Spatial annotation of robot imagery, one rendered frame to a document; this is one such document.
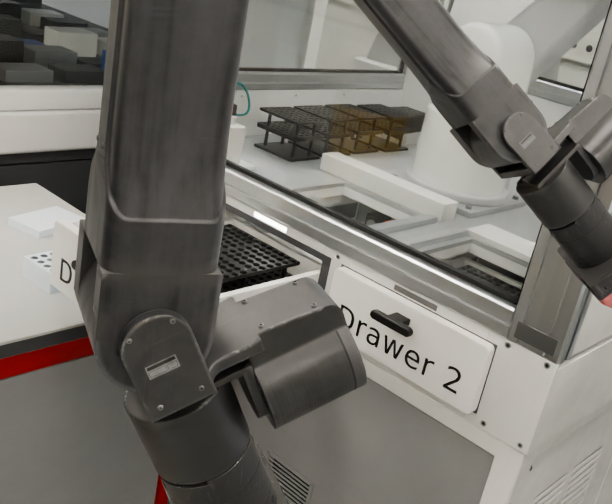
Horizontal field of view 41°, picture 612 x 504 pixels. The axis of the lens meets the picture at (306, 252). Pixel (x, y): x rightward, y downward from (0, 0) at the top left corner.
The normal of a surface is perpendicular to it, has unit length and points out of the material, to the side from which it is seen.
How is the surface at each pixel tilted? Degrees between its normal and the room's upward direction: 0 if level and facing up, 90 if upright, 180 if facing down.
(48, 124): 90
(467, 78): 62
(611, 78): 90
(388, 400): 90
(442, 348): 90
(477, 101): 71
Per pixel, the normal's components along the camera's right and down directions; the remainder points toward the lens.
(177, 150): 0.44, 0.30
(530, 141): 0.16, 0.03
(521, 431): -0.68, 0.15
